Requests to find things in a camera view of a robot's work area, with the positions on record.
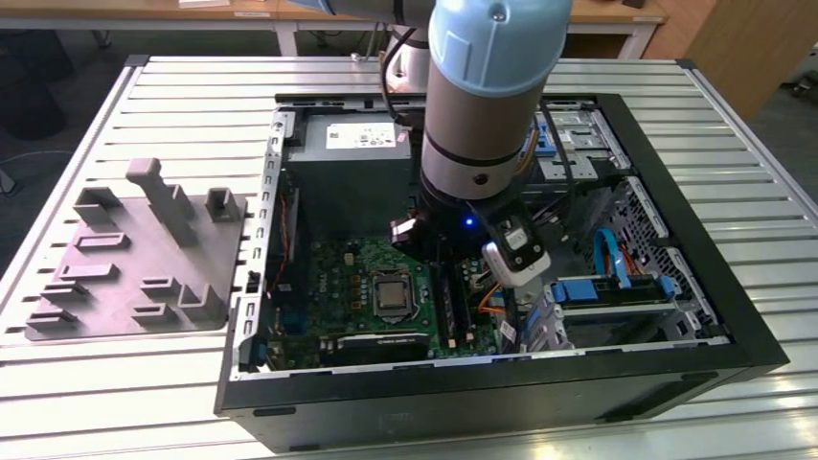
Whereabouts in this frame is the silver CPU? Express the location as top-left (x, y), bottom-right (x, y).
top-left (372, 280), bottom-right (411, 311)

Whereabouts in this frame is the grey power supply unit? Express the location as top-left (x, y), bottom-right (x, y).
top-left (280, 110), bottom-right (416, 241)

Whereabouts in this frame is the metal CPU socket cover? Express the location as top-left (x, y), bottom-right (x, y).
top-left (367, 270), bottom-right (422, 321)

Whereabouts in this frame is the green motherboard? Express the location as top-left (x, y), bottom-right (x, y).
top-left (264, 234), bottom-right (512, 370)

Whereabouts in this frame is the hard disk in blue carrier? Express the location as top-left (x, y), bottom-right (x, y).
top-left (547, 273), bottom-right (678, 311)

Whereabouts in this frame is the silver drive cage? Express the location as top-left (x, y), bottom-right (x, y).
top-left (532, 107), bottom-right (634, 186)

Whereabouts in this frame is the black PC case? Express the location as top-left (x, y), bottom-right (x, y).
top-left (213, 91), bottom-right (791, 454)

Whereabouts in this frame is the grey parts rack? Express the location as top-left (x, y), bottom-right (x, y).
top-left (23, 156), bottom-right (251, 342)

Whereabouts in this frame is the wooden cabinet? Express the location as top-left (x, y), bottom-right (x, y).
top-left (656, 0), bottom-right (818, 121)

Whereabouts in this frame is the wooden desk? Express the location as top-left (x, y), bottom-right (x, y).
top-left (0, 0), bottom-right (670, 61)

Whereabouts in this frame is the black office chair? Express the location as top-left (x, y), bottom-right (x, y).
top-left (0, 28), bottom-right (73, 141)

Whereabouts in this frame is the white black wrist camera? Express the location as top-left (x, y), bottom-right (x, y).
top-left (478, 203), bottom-right (554, 289)

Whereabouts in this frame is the orange SATA cable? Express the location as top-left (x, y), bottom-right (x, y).
top-left (472, 281), bottom-right (514, 316)

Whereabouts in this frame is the blue SATA cable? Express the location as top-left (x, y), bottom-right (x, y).
top-left (591, 227), bottom-right (634, 289)

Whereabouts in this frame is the red black twisted wire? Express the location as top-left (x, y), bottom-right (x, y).
top-left (267, 222), bottom-right (294, 296)

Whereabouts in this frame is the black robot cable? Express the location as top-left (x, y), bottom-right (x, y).
top-left (379, 28), bottom-right (427, 133)

